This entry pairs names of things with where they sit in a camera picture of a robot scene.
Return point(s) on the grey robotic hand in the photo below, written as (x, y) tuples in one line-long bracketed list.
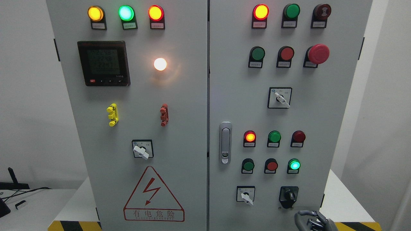
[(309, 220)]

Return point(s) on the black rotary knob switch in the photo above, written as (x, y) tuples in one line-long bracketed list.
[(288, 196)]

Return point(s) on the green illuminated button lower right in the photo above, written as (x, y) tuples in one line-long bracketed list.
[(293, 166)]

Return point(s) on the red push button lower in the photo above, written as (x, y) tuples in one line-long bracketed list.
[(270, 166)]

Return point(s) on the red push button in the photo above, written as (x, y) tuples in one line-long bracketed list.
[(270, 166), (284, 57)]

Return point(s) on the red indicator light lower right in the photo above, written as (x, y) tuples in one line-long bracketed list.
[(298, 138)]

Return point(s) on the green push button lower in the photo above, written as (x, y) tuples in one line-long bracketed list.
[(247, 166)]

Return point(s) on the green push button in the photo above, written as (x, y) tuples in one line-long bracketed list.
[(256, 57), (247, 166)]

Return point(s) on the green indicator light lower middle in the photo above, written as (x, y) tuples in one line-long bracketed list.
[(273, 139)]

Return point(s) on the red lit indicator lower left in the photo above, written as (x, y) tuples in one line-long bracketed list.
[(249, 139)]

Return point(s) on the grey electrical control cabinet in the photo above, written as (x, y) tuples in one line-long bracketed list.
[(206, 44)]

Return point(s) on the red emergency stop mushroom button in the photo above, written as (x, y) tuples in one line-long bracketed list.
[(315, 55)]

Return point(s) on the red electrical hazard warning sticker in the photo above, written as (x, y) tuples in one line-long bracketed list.
[(152, 201)]

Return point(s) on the red push button upper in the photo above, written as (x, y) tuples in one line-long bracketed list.
[(284, 57)]

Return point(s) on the green push button upper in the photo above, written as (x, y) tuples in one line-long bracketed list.
[(256, 57)]

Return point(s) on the red terminal connector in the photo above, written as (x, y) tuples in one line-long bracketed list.
[(164, 115)]

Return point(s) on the green indicator light top right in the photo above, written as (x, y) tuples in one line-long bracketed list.
[(290, 16)]

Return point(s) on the red lit indicator top right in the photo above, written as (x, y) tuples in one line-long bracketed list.
[(259, 16)]

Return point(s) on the white lit indicator lamp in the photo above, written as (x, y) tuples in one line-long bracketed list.
[(160, 64)]

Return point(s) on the yellow terminal connector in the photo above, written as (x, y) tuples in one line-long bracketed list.
[(113, 114)]

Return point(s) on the red lit indicator light left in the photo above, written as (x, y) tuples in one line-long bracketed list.
[(156, 17)]

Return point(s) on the black digital power meter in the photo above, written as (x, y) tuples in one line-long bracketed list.
[(104, 63)]

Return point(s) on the green lit indicator light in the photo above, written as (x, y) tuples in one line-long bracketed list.
[(127, 17)]

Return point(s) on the white usb dongle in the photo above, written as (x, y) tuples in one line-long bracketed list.
[(20, 204)]

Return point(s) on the yellow indicator light top left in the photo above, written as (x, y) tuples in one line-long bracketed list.
[(97, 17)]

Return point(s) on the white selector switch lower right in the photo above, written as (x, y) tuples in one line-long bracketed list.
[(245, 194)]

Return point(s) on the white selector switch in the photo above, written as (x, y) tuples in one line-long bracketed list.
[(279, 97), (245, 194)]

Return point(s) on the white selector switch upper right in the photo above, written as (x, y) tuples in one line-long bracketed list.
[(279, 97)]

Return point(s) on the silver door latch handle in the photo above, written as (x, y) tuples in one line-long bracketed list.
[(225, 142)]

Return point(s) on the white selector switch left door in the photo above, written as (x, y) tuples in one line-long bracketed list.
[(143, 148)]

